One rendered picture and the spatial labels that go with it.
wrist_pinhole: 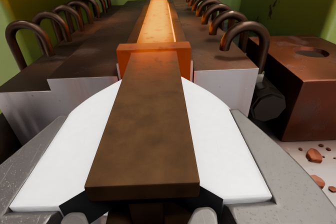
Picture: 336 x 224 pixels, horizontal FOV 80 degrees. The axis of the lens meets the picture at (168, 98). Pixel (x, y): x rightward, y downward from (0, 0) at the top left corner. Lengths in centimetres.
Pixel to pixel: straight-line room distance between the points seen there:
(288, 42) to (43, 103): 25
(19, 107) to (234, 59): 17
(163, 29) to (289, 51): 13
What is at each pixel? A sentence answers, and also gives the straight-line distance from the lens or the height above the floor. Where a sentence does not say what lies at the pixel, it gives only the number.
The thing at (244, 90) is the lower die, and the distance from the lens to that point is 17.
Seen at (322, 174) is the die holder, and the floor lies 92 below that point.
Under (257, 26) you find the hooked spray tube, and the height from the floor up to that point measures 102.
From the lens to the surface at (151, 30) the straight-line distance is 19.
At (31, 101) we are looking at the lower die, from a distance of 19.
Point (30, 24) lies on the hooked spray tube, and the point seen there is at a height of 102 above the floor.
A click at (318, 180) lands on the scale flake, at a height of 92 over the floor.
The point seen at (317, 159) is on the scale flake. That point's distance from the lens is 21.
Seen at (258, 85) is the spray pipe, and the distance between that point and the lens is 19.
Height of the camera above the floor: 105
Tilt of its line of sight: 33 degrees down
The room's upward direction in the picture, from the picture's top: 2 degrees counter-clockwise
